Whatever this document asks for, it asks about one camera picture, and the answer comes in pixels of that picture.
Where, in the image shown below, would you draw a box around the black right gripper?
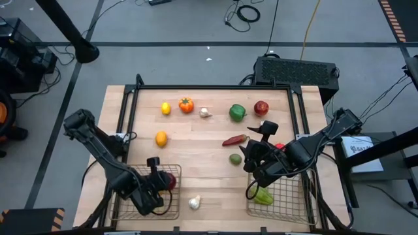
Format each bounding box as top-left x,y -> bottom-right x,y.
238,125 -> 289,189

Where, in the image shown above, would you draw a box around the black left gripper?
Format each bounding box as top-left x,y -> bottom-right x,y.
135,172 -> 171,216

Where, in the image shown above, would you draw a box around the red chili pepper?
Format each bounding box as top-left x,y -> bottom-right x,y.
221,134 -> 251,148

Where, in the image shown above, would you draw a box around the dark red apple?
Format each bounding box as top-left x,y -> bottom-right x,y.
167,172 -> 178,191

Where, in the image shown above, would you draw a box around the green bell pepper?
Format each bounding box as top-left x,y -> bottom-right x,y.
229,103 -> 248,123

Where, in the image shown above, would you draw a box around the red yellow apple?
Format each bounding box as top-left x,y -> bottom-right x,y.
253,100 -> 270,118

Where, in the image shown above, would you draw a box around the orange citrus fruit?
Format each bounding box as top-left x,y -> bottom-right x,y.
155,130 -> 169,149

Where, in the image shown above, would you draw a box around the light green ribbed pepper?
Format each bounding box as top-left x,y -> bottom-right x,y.
249,185 -> 275,206

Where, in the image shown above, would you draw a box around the orange tomato green stem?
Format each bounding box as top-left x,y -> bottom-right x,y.
178,97 -> 195,114

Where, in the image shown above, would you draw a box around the black perforated computer case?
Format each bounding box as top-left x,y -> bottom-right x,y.
253,55 -> 340,105

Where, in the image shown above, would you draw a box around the white printed sheet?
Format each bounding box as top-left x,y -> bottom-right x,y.
340,135 -> 385,174

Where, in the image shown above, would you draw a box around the black box hazard stripes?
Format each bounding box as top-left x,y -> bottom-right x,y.
0,207 -> 66,235

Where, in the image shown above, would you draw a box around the black side table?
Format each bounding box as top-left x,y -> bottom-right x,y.
332,130 -> 418,210

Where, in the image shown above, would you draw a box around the black orange machine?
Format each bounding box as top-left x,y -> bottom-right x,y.
0,88 -> 29,158

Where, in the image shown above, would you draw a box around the black pole round base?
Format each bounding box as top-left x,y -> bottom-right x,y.
34,0 -> 101,65

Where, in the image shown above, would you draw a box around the black equipment cart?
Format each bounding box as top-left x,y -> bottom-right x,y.
0,16 -> 59,95

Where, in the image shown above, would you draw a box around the black mat striped edge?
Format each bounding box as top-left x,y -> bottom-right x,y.
378,0 -> 418,44

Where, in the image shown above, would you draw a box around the black camera cable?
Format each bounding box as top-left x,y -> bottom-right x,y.
150,189 -> 173,217
245,178 -> 262,200

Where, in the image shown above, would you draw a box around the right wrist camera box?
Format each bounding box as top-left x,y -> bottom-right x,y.
261,120 -> 280,136

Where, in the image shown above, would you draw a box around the bronze wire basket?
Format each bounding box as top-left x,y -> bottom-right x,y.
245,161 -> 319,226
109,163 -> 182,221

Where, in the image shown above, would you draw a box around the black table frame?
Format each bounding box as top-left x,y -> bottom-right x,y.
76,73 -> 355,235

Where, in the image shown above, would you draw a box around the black hanging cable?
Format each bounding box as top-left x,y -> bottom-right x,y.
264,0 -> 280,56

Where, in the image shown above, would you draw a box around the yellow cable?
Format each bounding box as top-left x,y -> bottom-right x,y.
299,0 -> 323,61

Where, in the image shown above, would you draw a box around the coiled black cable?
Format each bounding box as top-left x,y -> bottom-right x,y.
236,4 -> 261,24

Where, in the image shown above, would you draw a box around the black diagonal frame beam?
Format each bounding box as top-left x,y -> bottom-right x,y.
345,126 -> 418,168

